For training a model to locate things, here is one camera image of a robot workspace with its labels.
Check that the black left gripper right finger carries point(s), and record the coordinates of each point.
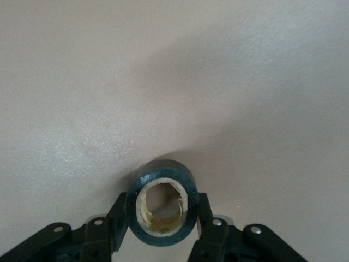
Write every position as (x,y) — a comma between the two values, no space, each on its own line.
(215,240)

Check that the black electrical tape roll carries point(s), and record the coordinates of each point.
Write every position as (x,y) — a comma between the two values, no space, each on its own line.
(163,170)

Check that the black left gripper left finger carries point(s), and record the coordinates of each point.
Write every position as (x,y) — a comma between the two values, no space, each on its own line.
(95,240)

